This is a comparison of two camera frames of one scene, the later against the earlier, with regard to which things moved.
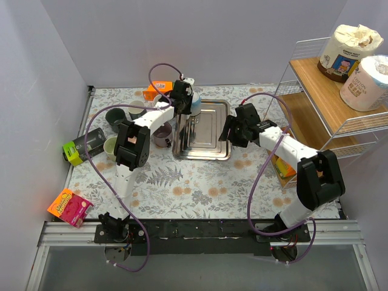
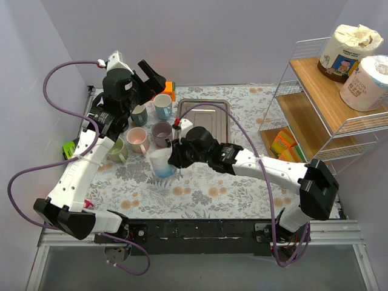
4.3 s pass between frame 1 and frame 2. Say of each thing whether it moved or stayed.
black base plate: stayed
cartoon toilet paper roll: stayed
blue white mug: moved
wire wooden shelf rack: stayed
